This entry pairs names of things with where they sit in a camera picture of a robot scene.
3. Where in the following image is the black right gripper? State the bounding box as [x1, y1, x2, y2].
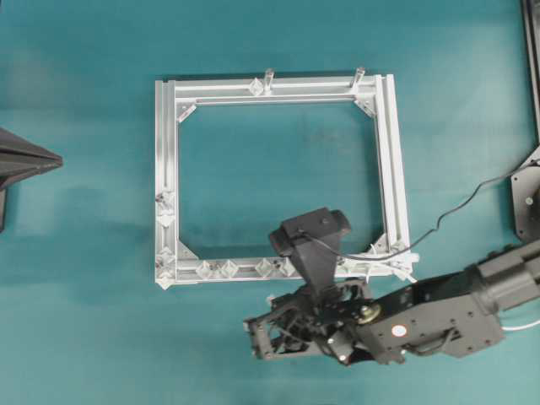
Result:
[243, 281, 375, 365]

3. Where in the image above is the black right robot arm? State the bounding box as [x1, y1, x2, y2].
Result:
[244, 240, 539, 366]

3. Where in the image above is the black left gripper tip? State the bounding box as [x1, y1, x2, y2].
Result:
[1, 128, 63, 231]

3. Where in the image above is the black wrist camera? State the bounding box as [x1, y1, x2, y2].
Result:
[269, 208, 351, 257]

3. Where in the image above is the aluminium extrusion frame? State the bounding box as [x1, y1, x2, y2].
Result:
[154, 67, 422, 292]

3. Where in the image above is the black camera cable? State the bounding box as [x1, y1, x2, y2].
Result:
[297, 159, 540, 258]

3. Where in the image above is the black table edge rail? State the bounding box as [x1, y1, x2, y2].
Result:
[521, 0, 539, 93]

